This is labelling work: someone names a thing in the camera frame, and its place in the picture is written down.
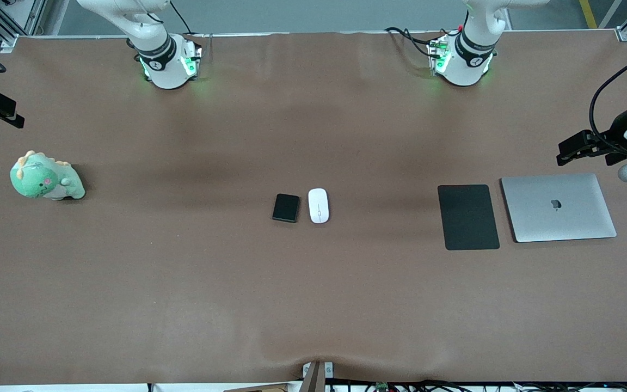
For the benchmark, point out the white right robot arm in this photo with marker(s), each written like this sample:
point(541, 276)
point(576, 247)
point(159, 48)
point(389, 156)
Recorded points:
point(155, 32)

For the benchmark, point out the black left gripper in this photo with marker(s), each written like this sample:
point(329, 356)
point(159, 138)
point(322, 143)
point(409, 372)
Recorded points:
point(616, 129)

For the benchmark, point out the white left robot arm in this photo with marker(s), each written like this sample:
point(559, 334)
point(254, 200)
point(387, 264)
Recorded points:
point(468, 60)

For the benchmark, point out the camera stand bracket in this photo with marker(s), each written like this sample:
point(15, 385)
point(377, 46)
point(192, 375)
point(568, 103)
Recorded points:
point(313, 381)

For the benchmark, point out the white computer mouse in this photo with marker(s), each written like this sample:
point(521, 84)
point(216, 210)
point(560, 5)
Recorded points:
point(318, 206)

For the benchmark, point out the brown table cover mat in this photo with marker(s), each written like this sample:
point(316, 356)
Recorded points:
point(313, 299)

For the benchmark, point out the silver closed laptop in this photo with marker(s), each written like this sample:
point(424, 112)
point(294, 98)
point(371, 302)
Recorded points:
point(558, 209)

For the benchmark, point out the green dinosaur plush toy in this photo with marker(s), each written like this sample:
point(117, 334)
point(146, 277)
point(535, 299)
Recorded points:
point(38, 179)

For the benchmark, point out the black phone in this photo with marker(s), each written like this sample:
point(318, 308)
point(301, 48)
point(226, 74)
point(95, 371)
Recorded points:
point(286, 208)

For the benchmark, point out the black mouse pad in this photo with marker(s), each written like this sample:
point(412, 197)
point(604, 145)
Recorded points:
point(468, 216)

